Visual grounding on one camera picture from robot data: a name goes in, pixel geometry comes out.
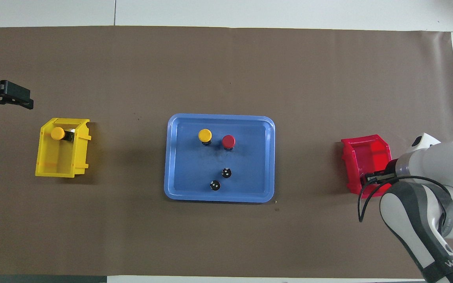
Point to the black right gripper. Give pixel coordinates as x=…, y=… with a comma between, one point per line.
x=391, y=173

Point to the yellow push button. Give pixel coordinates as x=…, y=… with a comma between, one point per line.
x=57, y=133
x=205, y=135

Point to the blue plastic tray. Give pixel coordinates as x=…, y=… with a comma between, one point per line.
x=250, y=181

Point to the red plastic bin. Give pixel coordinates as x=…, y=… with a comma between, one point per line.
x=372, y=153

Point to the yellow plastic bin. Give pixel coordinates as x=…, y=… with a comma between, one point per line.
x=53, y=161

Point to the brown paper mat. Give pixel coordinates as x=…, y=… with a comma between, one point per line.
x=132, y=70

